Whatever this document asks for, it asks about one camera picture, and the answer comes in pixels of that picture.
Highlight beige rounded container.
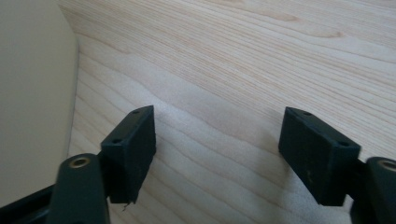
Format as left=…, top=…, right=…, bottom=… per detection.
left=0, top=0, right=79, bottom=208

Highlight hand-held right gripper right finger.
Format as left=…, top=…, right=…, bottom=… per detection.
left=277, top=106, right=362, bottom=207

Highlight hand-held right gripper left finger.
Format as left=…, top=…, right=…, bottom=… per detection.
left=100, top=105, right=157, bottom=205

